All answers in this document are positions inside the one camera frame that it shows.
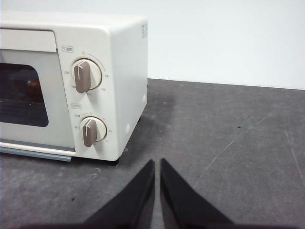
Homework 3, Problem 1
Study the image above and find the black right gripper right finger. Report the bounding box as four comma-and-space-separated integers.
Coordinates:
160, 157, 239, 229

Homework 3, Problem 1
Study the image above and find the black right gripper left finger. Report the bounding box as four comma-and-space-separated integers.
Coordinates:
83, 159, 156, 229

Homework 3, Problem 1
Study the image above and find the metal oven crumb tray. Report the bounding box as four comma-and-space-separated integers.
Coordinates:
0, 146, 72, 162

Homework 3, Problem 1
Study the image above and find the white Toshiba toaster oven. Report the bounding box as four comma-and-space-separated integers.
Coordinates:
0, 10, 149, 163

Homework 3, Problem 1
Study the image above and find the beige timer knob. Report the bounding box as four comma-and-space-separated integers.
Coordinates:
79, 116, 108, 147

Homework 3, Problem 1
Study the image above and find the beige temperature knob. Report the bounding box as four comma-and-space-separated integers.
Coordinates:
71, 59, 103, 94

